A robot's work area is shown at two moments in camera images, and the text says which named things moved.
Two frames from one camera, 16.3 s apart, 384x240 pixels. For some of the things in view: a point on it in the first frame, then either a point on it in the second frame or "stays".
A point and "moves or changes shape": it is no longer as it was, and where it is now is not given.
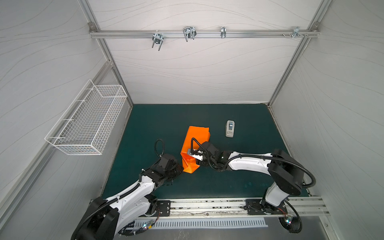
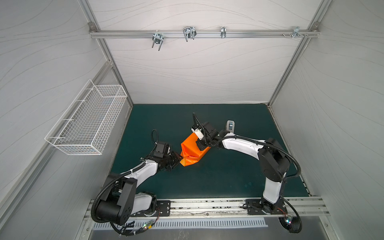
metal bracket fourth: (296, 32) stays
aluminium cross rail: (206, 34) stays
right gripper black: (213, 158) to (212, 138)
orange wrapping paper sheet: (202, 135) moves or changes shape
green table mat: (238, 128) stays
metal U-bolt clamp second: (189, 32) stays
